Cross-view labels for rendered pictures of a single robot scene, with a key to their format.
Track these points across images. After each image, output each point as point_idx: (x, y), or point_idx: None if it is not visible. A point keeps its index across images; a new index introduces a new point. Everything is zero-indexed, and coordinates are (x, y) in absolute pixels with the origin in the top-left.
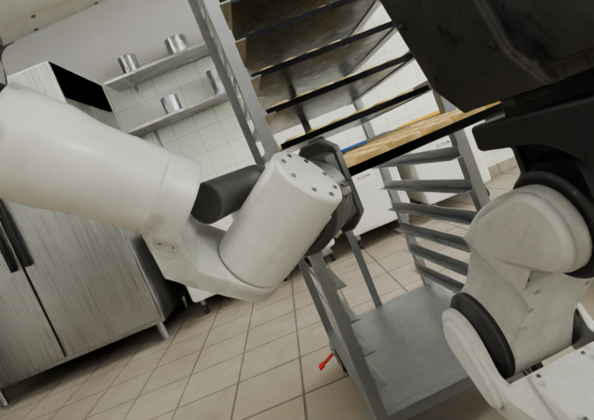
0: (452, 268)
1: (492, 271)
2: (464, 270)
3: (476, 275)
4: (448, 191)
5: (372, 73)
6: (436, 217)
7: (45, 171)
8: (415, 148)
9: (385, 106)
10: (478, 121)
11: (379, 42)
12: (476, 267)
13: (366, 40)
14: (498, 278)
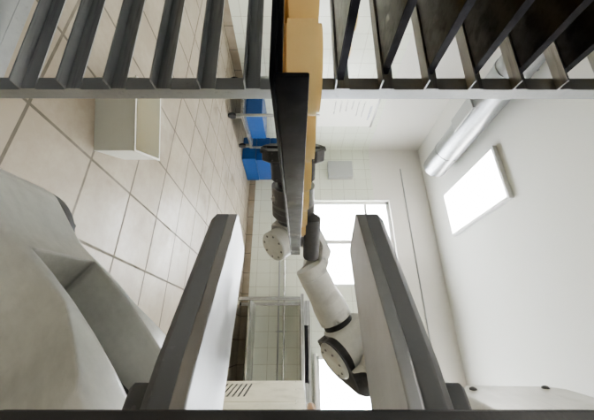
0: None
1: (14, 359)
2: (87, 11)
3: (11, 286)
4: (202, 46)
5: (399, 22)
6: None
7: None
8: (285, 208)
9: (347, 26)
10: (289, 238)
11: (419, 21)
12: (27, 299)
13: (442, 23)
14: (0, 371)
